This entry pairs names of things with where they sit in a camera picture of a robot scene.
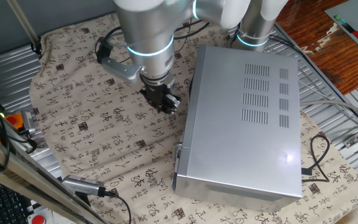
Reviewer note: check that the aluminium frame profile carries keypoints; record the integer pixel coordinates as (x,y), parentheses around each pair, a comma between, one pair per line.
(17,168)

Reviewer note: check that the gray exterior camera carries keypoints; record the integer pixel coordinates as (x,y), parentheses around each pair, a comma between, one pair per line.
(82,184)

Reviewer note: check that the silver microwave body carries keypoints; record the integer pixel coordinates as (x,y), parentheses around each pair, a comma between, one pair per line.
(244,124)

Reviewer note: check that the orange block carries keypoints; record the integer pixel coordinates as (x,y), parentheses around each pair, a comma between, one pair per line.
(13,120)

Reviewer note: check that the thin metal pole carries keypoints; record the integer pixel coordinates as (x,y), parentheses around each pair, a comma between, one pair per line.
(23,23)

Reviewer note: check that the gray ribbed device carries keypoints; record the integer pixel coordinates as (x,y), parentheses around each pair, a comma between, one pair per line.
(29,122)

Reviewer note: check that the black toy brick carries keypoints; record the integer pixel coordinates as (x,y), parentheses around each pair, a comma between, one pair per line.
(348,28)

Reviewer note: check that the black keyboard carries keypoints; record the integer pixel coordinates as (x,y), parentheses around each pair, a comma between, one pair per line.
(2,202)

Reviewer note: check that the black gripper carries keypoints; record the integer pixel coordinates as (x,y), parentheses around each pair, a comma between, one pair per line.
(155,93)

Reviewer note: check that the gray box red mushroom button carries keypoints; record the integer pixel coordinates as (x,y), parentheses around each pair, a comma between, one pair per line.
(38,219)

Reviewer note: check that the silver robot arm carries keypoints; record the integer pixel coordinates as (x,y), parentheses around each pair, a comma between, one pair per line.
(148,31)

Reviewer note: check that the beige calligraphy tablecloth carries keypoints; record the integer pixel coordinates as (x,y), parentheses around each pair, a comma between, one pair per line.
(104,124)

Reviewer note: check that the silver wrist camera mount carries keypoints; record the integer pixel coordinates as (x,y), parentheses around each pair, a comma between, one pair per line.
(120,70)

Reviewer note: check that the red toy brick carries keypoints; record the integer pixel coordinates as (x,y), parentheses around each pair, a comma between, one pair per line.
(357,34)

